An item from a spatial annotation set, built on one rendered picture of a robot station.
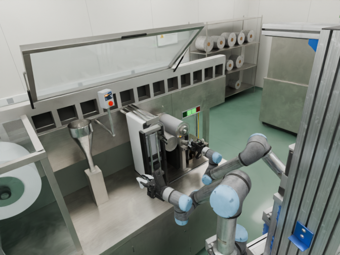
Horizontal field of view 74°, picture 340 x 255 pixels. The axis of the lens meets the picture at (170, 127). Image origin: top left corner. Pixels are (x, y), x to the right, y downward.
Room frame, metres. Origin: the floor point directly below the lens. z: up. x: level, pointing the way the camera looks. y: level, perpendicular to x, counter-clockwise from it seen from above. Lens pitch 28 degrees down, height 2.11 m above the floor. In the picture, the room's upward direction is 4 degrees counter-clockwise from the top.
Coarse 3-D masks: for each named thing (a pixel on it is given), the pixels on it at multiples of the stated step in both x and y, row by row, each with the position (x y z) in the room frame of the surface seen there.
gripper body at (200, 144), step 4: (196, 140) 1.57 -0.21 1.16; (200, 140) 1.55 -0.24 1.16; (192, 144) 1.53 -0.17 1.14; (196, 144) 1.52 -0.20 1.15; (200, 144) 1.51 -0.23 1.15; (204, 144) 1.49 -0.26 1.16; (192, 148) 1.53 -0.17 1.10; (196, 148) 1.51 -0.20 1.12; (200, 148) 1.49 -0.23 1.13; (200, 152) 1.46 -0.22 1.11
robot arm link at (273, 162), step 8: (256, 136) 1.27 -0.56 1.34; (264, 136) 1.28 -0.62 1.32; (264, 144) 1.21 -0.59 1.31; (272, 152) 1.21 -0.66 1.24; (264, 160) 1.20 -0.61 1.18; (272, 160) 1.18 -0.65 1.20; (280, 160) 1.19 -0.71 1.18; (272, 168) 1.17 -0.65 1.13; (280, 168) 1.15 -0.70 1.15; (280, 176) 1.15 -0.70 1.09
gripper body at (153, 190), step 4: (152, 180) 1.02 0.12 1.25; (148, 184) 0.98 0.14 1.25; (152, 184) 0.98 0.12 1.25; (148, 188) 0.99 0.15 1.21; (152, 188) 0.96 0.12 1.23; (156, 188) 0.96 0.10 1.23; (164, 188) 0.94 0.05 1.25; (148, 192) 0.98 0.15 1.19; (152, 192) 0.96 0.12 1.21; (156, 192) 0.96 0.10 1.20; (160, 192) 0.95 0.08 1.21; (152, 196) 0.95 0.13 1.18; (156, 196) 0.96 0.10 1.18; (160, 196) 0.92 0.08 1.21; (164, 200) 0.93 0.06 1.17
